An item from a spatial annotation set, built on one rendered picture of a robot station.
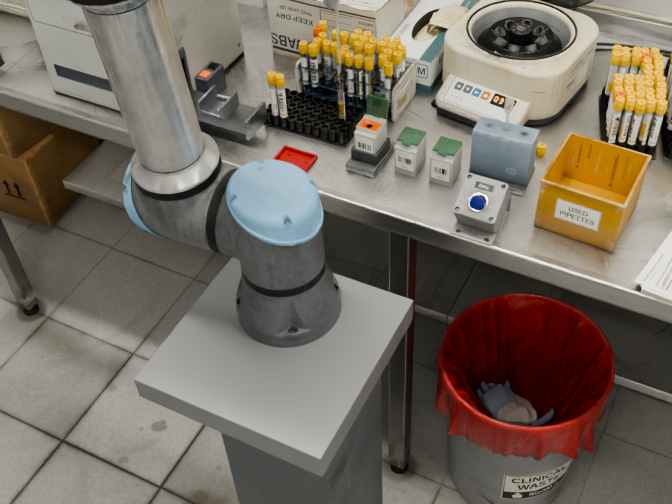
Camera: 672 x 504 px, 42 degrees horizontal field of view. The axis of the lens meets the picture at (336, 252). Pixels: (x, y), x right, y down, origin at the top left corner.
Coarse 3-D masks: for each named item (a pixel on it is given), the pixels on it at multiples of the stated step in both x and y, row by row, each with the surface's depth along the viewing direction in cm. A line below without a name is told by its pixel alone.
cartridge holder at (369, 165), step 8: (384, 144) 150; (392, 144) 153; (352, 152) 150; (360, 152) 149; (368, 152) 149; (384, 152) 151; (352, 160) 151; (360, 160) 150; (368, 160) 149; (376, 160) 149; (384, 160) 151; (352, 168) 150; (360, 168) 149; (368, 168) 149; (376, 168) 149
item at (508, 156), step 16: (480, 128) 142; (496, 128) 142; (512, 128) 141; (528, 128) 141; (480, 144) 143; (496, 144) 141; (512, 144) 140; (528, 144) 139; (480, 160) 145; (496, 160) 144; (512, 160) 142; (528, 160) 141; (496, 176) 146; (512, 176) 145; (528, 176) 144; (512, 192) 145
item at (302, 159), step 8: (280, 152) 154; (288, 152) 155; (296, 152) 155; (304, 152) 154; (280, 160) 153; (288, 160) 153; (296, 160) 153; (304, 160) 153; (312, 160) 152; (304, 168) 152
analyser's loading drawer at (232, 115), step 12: (192, 96) 161; (204, 96) 156; (216, 96) 160; (204, 108) 157; (216, 108) 159; (228, 108) 156; (240, 108) 158; (252, 108) 158; (264, 108) 156; (204, 120) 157; (216, 120) 156; (228, 120) 156; (240, 120) 156; (252, 120) 154; (264, 120) 158; (240, 132) 155; (252, 132) 155
